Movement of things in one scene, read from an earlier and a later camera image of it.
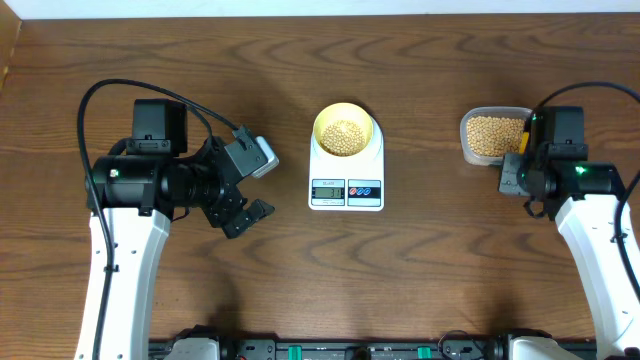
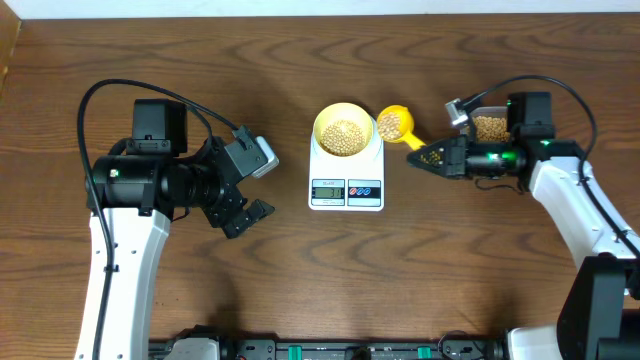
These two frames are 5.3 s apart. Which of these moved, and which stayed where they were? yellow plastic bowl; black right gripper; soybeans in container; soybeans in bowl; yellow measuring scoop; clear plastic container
Moved: black right gripper; yellow measuring scoop
Stayed: soybeans in bowl; yellow plastic bowl; clear plastic container; soybeans in container
